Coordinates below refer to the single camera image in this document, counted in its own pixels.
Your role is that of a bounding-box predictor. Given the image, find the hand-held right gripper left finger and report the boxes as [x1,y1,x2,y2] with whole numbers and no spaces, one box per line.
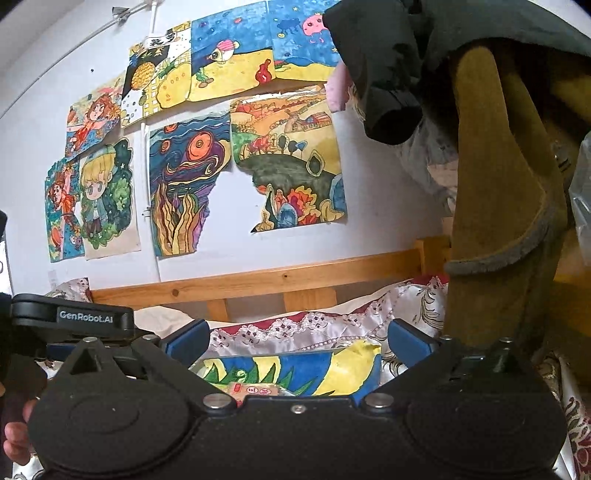
[60,318,232,411]

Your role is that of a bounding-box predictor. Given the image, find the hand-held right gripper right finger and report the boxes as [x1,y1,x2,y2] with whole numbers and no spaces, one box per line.
[360,318,537,411]

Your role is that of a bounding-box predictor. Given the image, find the red white snack packet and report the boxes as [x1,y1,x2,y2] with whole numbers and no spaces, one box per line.
[228,381,286,408]

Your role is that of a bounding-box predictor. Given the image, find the grey tray with colourful lining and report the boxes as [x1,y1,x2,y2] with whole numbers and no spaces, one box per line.
[191,338,385,408]

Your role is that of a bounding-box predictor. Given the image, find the person's left hand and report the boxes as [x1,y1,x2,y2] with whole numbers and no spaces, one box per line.
[2,398,38,468]

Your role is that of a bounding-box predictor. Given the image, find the cream bed sheet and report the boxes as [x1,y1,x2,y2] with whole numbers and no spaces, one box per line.
[133,304,209,334]

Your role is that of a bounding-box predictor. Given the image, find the floral satin blanket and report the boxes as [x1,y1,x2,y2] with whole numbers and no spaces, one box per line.
[11,274,591,480]

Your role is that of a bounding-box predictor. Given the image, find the wooden bed headboard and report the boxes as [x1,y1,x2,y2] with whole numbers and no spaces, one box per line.
[90,235,452,325]

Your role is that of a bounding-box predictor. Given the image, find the olive hanging coat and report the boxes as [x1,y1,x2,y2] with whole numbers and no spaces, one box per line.
[442,41,591,358]

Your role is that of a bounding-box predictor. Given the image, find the floral hanging cloth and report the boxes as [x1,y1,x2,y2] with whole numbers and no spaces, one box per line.
[350,82,463,219]

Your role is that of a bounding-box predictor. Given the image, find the plastic bag of clothes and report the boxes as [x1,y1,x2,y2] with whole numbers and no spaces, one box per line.
[567,131,591,260]

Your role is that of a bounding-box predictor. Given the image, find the pink cloth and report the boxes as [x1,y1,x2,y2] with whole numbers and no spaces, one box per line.
[324,61,357,114]

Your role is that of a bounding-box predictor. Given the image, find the dark hanging jacket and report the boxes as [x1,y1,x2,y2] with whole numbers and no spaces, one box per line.
[322,0,591,147]

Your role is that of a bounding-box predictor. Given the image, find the blue girl wall drawing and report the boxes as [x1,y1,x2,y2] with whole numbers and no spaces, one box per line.
[44,156,87,264]

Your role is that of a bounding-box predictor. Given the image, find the blond child wall drawing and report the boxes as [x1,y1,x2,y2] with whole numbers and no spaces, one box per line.
[78,135,142,260]

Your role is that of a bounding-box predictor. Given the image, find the swirly sea wall drawing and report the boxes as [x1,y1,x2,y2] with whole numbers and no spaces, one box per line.
[148,112,232,260]

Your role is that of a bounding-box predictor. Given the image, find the white wall conduit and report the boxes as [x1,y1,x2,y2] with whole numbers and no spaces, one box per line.
[142,0,163,283]

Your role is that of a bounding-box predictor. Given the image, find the red-haired girl wall drawing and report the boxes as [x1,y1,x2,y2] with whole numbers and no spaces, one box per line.
[65,76,126,161]

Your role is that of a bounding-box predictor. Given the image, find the hill landscape wall drawing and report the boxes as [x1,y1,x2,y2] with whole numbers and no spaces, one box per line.
[229,89,349,234]

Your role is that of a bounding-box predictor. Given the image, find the pineapple wall drawing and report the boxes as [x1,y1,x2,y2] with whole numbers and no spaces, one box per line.
[120,21,193,128]

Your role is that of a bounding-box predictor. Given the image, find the fish beach wall drawing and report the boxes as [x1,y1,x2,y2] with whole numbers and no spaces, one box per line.
[188,0,274,103]

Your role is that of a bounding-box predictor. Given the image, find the jellyfish wall drawing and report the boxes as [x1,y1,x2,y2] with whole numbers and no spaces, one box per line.
[268,0,343,85]

